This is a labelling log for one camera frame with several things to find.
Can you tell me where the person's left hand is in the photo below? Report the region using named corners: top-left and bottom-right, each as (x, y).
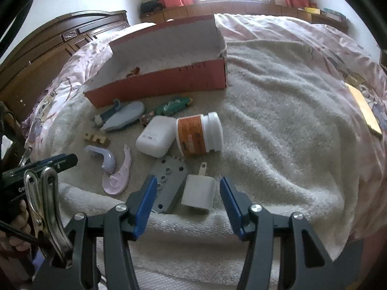
top-left (0, 201), bottom-right (32, 250)

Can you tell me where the white jar with orange label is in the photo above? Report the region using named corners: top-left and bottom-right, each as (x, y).
top-left (176, 112), bottom-right (223, 158)

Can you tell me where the black cable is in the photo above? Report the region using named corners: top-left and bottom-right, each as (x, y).
top-left (0, 220), bottom-right (43, 245)

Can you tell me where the dark wooden headboard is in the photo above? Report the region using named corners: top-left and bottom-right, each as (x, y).
top-left (0, 10), bottom-right (130, 121)

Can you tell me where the wooden puzzle block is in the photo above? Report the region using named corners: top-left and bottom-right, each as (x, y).
top-left (84, 132), bottom-right (111, 148)

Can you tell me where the pink curved plastic piece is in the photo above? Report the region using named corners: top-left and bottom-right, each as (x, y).
top-left (102, 144), bottom-right (132, 195)

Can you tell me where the yellow wooden board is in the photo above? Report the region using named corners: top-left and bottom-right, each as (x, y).
top-left (345, 83), bottom-right (383, 139)

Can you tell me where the grey metal plate with holes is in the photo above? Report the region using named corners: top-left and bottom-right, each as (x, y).
top-left (149, 156), bottom-right (188, 215)

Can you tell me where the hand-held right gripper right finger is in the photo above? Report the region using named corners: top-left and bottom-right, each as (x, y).
top-left (220, 176), bottom-right (363, 290)

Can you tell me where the pink checked blanket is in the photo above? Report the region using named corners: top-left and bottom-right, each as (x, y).
top-left (21, 14), bottom-right (387, 239)

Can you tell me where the wooden window cabinet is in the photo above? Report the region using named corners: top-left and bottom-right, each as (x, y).
top-left (140, 1), bottom-right (350, 34)

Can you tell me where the dark bag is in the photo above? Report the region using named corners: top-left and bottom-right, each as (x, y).
top-left (140, 0), bottom-right (165, 14)

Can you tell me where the lavender curved plastic piece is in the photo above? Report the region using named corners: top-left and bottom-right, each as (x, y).
top-left (85, 145), bottom-right (117, 176)

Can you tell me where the white plastic case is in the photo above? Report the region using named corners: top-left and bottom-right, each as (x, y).
top-left (135, 116), bottom-right (177, 158)

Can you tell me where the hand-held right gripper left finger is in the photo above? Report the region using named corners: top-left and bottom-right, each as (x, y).
top-left (35, 175), bottom-right (158, 290)

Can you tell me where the grey-blue oval plastic piece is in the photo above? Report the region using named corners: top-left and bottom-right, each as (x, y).
top-left (102, 101), bottom-right (146, 132)

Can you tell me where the red cardboard box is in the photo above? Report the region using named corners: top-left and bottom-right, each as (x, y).
top-left (83, 14), bottom-right (228, 109)

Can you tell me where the small dark figurine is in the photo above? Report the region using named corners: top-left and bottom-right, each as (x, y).
top-left (140, 111), bottom-right (155, 126)

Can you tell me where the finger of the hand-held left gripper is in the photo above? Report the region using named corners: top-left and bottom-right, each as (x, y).
top-left (42, 153), bottom-right (78, 173)

